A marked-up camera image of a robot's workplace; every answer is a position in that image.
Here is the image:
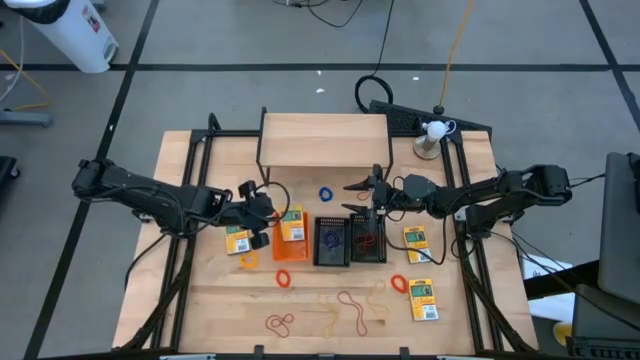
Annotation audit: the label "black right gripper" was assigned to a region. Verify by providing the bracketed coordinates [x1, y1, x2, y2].
[341, 163, 407, 221]

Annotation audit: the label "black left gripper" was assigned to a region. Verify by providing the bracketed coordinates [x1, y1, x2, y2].
[227, 179, 277, 251]

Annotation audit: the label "yellow blister card pack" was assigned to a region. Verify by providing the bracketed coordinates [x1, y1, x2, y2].
[402, 224, 431, 265]
[224, 225, 252, 256]
[407, 278, 440, 322]
[278, 203, 307, 243]

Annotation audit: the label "orange plastic basket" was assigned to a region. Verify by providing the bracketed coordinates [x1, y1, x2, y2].
[271, 207, 312, 263]

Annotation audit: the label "black plastic basket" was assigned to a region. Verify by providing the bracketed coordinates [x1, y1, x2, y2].
[313, 215, 351, 267]
[349, 212, 388, 265]

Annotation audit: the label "yellow rubber band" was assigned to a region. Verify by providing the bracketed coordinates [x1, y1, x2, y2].
[365, 279, 391, 321]
[317, 294, 342, 339]

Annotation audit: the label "wooden shelf riser black legs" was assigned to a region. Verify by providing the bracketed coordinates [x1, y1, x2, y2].
[257, 106, 396, 189]

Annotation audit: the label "black perforated panel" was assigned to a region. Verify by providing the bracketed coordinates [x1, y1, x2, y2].
[368, 99, 494, 139]

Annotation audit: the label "white bulb lamp metal base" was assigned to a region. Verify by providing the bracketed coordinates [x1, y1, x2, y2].
[412, 118, 459, 161]

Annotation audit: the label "white paper sheet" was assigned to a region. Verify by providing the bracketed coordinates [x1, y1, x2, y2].
[519, 252, 576, 321]

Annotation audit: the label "yellow round object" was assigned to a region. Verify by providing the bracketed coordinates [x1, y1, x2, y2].
[552, 321, 574, 346]

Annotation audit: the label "grey metal box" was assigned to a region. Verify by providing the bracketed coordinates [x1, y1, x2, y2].
[597, 151, 640, 307]

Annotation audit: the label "grey stand base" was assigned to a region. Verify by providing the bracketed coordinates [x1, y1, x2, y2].
[0, 108, 54, 129]

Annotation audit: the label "black floor object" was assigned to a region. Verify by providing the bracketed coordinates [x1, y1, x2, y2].
[0, 155, 21, 199]

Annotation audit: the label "white cylindrical bin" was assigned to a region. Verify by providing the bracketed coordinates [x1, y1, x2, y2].
[3, 0, 120, 75]

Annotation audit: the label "dark grey equipment box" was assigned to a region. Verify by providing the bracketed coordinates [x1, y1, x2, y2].
[567, 284, 640, 360]

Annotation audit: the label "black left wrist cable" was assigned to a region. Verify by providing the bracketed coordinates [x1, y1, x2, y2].
[264, 180, 292, 224]

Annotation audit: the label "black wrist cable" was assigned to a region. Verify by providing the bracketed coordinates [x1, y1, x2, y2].
[384, 174, 449, 266]
[264, 180, 292, 224]

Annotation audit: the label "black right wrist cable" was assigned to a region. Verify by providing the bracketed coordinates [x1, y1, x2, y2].
[384, 174, 449, 266]

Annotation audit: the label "black metal rig frame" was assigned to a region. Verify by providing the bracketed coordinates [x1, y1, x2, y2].
[112, 112, 539, 360]

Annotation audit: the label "black hanging cable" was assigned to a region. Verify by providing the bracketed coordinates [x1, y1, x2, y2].
[353, 0, 396, 115]

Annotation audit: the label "black table side cable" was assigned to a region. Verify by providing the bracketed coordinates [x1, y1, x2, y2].
[123, 232, 169, 292]

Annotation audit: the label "yellow hanging cable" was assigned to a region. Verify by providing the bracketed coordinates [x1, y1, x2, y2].
[432, 0, 476, 115]

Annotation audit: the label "black floor cable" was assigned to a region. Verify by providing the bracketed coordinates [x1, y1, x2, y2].
[272, 0, 362, 29]

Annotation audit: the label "yellow floor cable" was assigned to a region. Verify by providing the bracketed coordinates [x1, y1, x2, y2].
[0, 47, 51, 112]

